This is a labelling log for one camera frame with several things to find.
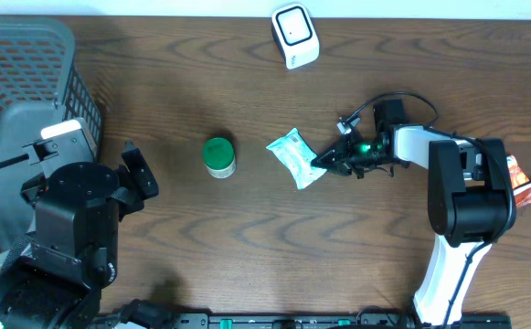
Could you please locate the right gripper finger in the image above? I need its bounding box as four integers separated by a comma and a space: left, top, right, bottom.
311, 141, 349, 168
325, 162, 352, 176

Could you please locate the light blue wipes pack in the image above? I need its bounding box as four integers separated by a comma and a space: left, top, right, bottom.
266, 127, 326, 190

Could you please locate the green lid jar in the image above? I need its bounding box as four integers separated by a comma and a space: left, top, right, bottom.
202, 137, 236, 179

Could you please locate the small orange carton box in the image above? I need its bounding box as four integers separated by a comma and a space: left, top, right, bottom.
506, 154, 529, 189

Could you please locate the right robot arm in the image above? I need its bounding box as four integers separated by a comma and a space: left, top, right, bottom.
311, 91, 516, 328

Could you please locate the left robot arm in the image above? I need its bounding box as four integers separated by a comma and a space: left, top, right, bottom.
0, 132, 159, 329

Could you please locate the white barcode scanner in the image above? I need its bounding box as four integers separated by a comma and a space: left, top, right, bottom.
271, 3, 320, 70

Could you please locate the grey plastic mesh basket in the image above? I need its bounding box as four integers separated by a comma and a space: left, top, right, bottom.
0, 17, 103, 267

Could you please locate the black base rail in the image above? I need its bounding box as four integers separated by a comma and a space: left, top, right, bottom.
89, 299, 514, 329

